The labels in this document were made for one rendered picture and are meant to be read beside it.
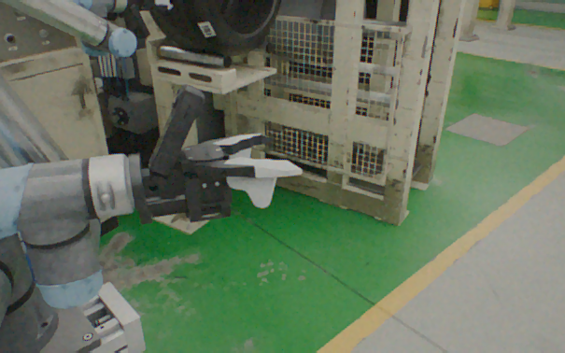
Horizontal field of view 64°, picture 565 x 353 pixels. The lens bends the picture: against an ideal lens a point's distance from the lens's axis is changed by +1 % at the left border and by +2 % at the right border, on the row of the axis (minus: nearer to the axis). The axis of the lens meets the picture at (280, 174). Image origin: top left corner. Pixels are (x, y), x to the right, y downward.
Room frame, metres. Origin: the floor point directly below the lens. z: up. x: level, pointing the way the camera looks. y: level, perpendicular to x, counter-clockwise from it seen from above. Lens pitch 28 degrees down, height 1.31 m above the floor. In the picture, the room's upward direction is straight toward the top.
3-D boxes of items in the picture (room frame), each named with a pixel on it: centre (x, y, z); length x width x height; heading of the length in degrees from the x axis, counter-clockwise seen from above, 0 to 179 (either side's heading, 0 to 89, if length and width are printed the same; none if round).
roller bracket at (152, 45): (1.99, 0.42, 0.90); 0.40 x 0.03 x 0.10; 147
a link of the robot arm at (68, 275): (0.48, 0.28, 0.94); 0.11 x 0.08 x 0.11; 17
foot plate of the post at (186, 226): (2.01, 0.50, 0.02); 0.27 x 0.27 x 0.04; 57
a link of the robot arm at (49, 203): (0.46, 0.28, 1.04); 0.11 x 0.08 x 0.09; 107
